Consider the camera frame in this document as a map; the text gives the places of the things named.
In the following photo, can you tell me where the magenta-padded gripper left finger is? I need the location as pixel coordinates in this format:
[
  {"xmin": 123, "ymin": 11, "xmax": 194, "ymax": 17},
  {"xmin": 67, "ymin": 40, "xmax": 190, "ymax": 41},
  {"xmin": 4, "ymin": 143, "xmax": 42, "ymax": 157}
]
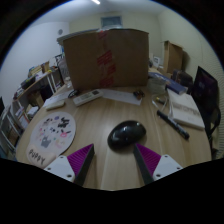
[{"xmin": 44, "ymin": 143, "xmax": 96, "ymax": 187}]

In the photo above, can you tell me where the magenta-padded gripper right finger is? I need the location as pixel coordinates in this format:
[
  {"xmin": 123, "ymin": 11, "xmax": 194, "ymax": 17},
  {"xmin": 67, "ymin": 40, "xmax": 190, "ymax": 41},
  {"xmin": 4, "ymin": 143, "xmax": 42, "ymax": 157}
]
[{"xmin": 133, "ymin": 143, "xmax": 184, "ymax": 186}]

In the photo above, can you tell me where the black computer mouse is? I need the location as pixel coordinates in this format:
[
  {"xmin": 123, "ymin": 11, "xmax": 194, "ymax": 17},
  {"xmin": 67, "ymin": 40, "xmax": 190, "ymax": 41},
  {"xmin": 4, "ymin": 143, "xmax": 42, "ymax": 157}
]
[{"xmin": 107, "ymin": 120, "xmax": 147, "ymax": 151}]

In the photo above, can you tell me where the round printed mouse pad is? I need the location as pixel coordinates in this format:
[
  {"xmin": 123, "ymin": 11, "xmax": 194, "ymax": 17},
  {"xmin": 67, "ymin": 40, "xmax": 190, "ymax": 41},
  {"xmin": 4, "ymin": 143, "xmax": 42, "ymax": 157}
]
[{"xmin": 25, "ymin": 111, "xmax": 77, "ymax": 169}]

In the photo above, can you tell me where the black marker pen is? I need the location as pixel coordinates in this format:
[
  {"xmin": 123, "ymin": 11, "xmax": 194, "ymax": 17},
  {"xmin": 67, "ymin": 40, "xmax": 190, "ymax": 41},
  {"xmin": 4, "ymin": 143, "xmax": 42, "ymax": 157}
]
[{"xmin": 156, "ymin": 109, "xmax": 191, "ymax": 140}]

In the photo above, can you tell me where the white book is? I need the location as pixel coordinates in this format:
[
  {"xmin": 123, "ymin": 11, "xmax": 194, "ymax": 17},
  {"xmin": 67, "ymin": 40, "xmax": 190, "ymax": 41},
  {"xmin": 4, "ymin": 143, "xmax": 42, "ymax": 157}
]
[{"xmin": 166, "ymin": 88, "xmax": 206, "ymax": 131}]

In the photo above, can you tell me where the small flat white remote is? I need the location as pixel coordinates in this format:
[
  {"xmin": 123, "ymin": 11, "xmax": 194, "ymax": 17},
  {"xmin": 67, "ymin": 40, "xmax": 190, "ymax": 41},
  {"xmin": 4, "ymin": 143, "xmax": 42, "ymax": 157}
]
[{"xmin": 45, "ymin": 99, "xmax": 66, "ymax": 111}]

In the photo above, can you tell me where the white remote control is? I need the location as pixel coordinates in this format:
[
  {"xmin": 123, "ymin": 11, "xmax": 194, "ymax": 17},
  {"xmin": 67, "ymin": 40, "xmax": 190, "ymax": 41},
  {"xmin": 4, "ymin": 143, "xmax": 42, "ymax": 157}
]
[{"xmin": 72, "ymin": 89, "xmax": 104, "ymax": 107}]

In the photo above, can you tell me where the black office chair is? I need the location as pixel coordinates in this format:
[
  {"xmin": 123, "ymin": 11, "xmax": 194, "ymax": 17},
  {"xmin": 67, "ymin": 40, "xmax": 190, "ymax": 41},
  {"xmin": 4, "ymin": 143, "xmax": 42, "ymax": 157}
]
[{"xmin": 191, "ymin": 65, "xmax": 222, "ymax": 151}]

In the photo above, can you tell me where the blue book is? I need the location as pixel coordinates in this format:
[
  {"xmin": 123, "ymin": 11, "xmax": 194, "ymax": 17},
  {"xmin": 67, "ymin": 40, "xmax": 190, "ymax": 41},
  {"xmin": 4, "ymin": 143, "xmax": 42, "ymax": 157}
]
[{"xmin": 148, "ymin": 71, "xmax": 188, "ymax": 95}]

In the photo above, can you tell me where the cluttered shelf unit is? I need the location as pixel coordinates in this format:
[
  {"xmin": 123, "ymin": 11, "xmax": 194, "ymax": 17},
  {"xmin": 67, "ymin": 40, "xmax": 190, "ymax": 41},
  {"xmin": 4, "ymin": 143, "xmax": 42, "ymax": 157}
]
[{"xmin": 0, "ymin": 61, "xmax": 64, "ymax": 158}]

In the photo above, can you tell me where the tall open cardboard box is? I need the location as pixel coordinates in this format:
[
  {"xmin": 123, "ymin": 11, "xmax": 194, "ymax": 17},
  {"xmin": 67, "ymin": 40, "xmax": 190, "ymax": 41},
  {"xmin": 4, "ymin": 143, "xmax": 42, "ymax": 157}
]
[{"xmin": 163, "ymin": 40, "xmax": 184, "ymax": 75}]

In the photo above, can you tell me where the large brown cardboard box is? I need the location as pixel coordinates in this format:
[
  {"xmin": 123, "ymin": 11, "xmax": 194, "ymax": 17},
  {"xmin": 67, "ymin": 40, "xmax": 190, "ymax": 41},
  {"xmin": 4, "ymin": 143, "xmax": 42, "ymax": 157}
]
[{"xmin": 63, "ymin": 28, "xmax": 150, "ymax": 91}]

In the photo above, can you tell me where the grey door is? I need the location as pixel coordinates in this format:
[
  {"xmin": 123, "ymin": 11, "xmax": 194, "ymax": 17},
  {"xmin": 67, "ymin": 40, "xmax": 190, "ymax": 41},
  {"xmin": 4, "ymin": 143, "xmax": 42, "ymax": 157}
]
[{"xmin": 100, "ymin": 15, "xmax": 123, "ymax": 29}]

